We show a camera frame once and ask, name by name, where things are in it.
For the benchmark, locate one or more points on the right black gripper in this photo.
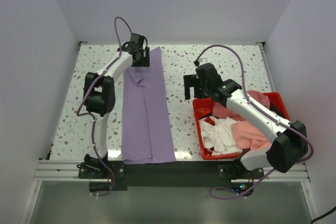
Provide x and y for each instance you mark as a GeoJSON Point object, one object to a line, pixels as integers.
{"type": "Point", "coordinates": [190, 81]}

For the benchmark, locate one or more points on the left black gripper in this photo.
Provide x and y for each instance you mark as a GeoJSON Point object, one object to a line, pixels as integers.
{"type": "Point", "coordinates": [145, 61]}

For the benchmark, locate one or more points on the purple t shirt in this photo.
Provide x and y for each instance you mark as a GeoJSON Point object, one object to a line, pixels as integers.
{"type": "Point", "coordinates": [146, 132]}

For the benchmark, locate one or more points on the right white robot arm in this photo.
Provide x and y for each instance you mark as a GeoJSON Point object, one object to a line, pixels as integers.
{"type": "Point", "coordinates": [288, 139]}

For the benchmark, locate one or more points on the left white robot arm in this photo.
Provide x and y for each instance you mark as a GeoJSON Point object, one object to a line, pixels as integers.
{"type": "Point", "coordinates": [99, 91]}

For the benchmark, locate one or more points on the red plastic bin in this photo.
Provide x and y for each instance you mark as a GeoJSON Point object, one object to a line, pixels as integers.
{"type": "Point", "coordinates": [204, 108]}

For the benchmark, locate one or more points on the white red t shirt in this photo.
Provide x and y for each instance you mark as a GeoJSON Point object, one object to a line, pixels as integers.
{"type": "Point", "coordinates": [217, 136]}

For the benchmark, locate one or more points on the light salmon t shirt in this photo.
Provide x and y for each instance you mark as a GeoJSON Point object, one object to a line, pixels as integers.
{"type": "Point", "coordinates": [246, 135]}

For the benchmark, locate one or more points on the black t shirt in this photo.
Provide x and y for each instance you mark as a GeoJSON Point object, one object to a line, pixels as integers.
{"type": "Point", "coordinates": [276, 111]}

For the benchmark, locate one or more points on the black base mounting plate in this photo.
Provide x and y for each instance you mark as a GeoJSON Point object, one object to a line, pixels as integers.
{"type": "Point", "coordinates": [176, 174]}

